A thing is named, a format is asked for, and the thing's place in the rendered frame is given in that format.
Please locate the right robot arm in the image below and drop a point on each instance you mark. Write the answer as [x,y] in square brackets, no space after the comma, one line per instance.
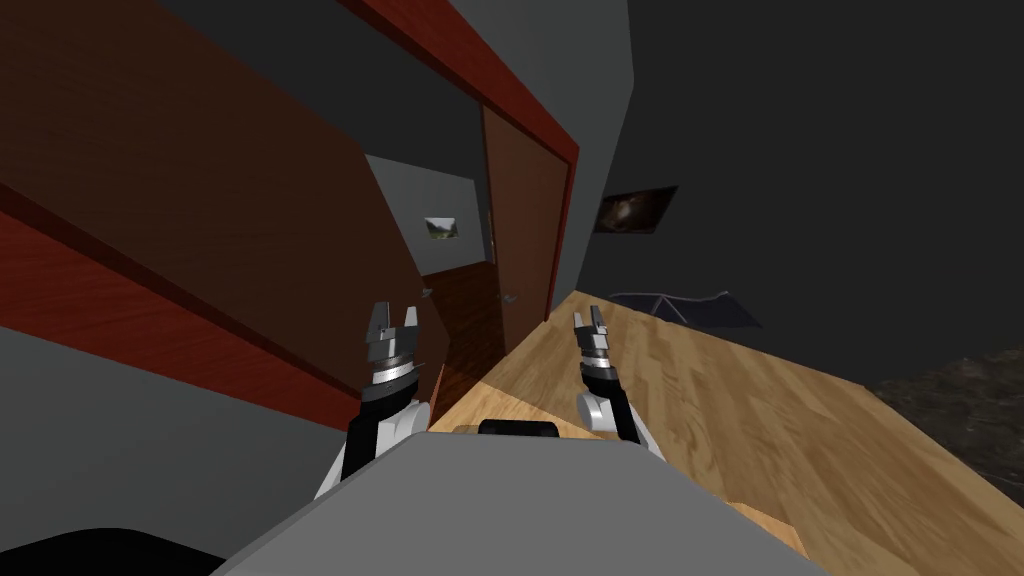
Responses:
[606,404]

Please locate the narrow brown door leaf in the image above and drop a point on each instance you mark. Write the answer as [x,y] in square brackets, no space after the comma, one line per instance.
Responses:
[528,232]

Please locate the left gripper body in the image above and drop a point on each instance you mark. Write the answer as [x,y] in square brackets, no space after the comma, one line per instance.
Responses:
[392,344]

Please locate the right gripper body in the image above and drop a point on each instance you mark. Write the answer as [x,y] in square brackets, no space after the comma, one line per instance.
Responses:
[594,342]

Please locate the dark wall picture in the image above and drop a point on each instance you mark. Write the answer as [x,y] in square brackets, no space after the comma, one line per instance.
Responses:
[636,210]

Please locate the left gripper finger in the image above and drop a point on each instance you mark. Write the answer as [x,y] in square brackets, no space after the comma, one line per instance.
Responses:
[379,317]
[410,318]

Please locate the small landscape wall picture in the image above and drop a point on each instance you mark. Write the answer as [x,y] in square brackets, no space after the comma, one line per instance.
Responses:
[441,228]

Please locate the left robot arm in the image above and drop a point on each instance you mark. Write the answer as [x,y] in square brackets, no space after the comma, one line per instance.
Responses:
[382,424]

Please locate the large brown door leaf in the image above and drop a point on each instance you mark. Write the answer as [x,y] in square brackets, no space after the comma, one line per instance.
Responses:
[200,176]

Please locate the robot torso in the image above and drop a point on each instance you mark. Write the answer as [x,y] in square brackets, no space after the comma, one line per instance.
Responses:
[520,512]

